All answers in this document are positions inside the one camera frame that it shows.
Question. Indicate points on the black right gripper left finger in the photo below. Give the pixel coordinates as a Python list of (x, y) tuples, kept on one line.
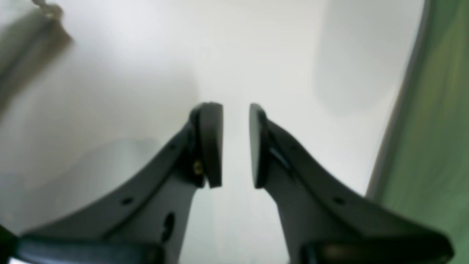
[(145, 219)]

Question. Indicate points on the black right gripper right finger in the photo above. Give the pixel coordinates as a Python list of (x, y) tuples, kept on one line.
[(325, 222)]

